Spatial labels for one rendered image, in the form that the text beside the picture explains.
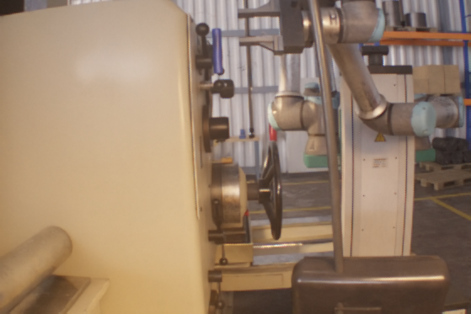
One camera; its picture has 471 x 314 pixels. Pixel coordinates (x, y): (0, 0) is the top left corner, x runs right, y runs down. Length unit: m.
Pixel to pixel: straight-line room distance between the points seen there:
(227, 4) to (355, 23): 8.20
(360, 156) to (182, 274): 1.05
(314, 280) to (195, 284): 0.32
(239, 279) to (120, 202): 1.35
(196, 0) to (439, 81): 5.68
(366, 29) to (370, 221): 1.10
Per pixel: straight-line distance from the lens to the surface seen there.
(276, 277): 2.21
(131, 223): 0.97
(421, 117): 1.33
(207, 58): 1.01
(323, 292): 0.84
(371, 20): 0.96
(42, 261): 0.91
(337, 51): 1.16
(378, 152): 1.80
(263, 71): 8.85
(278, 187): 1.28
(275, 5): 0.97
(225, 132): 1.15
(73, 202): 1.01
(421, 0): 10.27
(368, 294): 0.84
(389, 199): 1.86
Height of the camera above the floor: 1.64
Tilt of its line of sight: 4 degrees down
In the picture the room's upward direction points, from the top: 3 degrees counter-clockwise
